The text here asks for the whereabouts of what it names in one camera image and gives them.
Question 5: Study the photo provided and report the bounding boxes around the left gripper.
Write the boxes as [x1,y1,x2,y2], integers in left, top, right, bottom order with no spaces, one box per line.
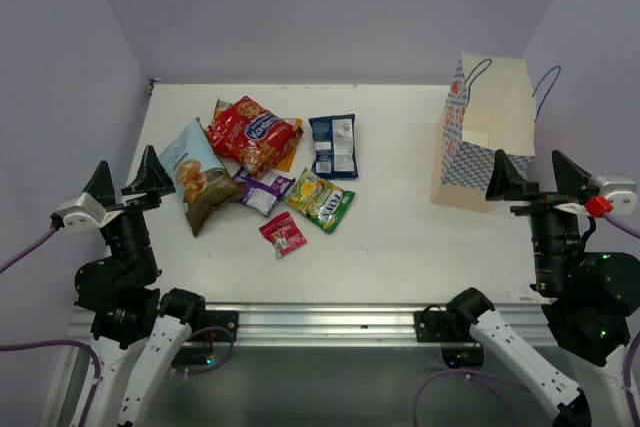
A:
[81,144,173,281]

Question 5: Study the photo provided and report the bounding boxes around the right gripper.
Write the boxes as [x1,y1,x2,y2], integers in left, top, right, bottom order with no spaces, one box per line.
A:
[484,146,589,289]

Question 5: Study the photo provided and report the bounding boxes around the light blue chips bag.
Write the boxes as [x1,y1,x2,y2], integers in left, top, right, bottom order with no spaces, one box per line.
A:
[159,117,243,237]

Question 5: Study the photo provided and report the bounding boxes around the blue checkered paper bag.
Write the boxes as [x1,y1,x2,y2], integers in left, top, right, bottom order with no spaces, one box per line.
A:
[431,52,540,213]

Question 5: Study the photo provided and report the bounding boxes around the red cookie snack bag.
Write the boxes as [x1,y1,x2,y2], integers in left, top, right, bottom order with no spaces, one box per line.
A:
[204,95,305,179]

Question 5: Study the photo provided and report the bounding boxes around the orange snack packet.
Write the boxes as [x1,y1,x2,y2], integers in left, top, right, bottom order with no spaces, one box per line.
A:
[214,98,304,174]

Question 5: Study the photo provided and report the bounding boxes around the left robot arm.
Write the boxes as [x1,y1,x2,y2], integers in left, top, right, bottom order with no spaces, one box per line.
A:
[72,146,208,426]

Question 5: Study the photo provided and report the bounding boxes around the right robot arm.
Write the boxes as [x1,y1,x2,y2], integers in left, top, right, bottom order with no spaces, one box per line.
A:
[445,150,639,426]

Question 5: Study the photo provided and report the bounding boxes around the green Fox's candy bag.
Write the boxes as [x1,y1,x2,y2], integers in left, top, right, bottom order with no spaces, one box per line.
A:
[285,169,356,234]

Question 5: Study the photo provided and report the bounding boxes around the purple white snack packet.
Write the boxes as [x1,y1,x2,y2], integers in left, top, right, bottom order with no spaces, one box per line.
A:
[233,168,295,217]

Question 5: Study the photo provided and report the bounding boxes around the small red candy packet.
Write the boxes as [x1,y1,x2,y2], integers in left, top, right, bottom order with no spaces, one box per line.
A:
[259,212,307,259]

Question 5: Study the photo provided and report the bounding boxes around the dark blue snack packet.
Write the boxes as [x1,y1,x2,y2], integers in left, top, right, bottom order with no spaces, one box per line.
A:
[308,114,359,180]

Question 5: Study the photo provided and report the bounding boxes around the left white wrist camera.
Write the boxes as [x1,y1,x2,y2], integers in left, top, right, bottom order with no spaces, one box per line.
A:
[53,193,123,235]

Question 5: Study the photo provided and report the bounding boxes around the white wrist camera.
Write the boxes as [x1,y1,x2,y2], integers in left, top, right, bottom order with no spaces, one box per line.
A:
[559,175,638,218]
[53,193,123,235]

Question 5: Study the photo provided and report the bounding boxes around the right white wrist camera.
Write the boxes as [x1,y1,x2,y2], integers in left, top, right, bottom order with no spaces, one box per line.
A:
[559,175,638,218]

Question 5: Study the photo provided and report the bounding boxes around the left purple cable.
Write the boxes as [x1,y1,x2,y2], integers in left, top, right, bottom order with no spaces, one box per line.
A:
[0,224,236,427]

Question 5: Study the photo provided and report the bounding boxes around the purple cable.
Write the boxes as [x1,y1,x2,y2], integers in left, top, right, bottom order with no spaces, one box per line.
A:
[411,210,640,427]
[0,224,236,427]

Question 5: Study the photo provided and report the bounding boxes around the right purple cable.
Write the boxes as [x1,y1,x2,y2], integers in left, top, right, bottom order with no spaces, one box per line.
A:
[411,210,640,427]

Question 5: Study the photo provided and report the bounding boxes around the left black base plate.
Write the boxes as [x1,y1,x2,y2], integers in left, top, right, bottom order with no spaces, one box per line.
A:
[172,310,239,369]

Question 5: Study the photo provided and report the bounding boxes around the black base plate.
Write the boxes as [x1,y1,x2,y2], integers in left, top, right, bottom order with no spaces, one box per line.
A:
[172,310,239,369]
[413,304,485,369]

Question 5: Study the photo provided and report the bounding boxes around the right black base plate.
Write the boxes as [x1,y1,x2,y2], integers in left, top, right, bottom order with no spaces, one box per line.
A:
[413,304,485,369]

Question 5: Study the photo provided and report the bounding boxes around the aluminium mounting rail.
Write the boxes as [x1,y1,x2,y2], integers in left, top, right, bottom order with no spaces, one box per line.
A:
[66,303,556,348]

